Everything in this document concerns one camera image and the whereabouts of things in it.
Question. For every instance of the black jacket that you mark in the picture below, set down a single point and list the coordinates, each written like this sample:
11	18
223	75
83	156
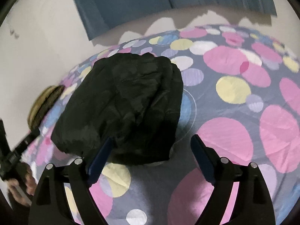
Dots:
121	103

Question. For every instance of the circle-patterned bed sheet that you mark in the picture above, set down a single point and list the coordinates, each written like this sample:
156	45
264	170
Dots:
229	91

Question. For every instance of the striped gold black pillow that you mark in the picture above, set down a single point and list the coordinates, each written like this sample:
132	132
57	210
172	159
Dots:
43	105

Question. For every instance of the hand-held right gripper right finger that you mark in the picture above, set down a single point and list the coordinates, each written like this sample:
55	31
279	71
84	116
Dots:
202	159

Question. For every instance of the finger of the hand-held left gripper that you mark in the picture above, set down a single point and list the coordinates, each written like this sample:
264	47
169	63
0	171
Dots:
25	143

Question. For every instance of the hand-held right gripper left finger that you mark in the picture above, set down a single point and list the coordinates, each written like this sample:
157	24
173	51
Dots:
100	163

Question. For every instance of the person's left hand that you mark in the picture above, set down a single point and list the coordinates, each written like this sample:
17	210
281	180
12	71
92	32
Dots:
27	185

